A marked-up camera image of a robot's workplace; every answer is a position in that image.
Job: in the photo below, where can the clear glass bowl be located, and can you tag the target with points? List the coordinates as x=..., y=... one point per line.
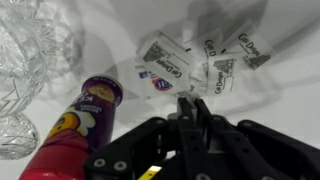
x=16, y=136

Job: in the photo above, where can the white paper sachet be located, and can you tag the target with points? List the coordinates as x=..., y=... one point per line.
x=195, y=83

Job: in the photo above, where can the white Cafe Delight sachet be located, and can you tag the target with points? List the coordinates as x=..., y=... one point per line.
x=166, y=60
x=208, y=45
x=250, y=46
x=225, y=75

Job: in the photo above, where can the cut glass container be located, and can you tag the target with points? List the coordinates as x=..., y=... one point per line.
x=30, y=50

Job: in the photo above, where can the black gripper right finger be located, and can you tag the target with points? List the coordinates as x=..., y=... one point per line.
x=226, y=143

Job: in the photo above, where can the yellow marker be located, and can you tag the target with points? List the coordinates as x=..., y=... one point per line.
x=150, y=172

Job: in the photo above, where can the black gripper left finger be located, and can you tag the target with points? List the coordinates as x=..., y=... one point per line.
x=186, y=133

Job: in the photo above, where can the purple chips can red lid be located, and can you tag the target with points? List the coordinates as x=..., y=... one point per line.
x=83, y=133

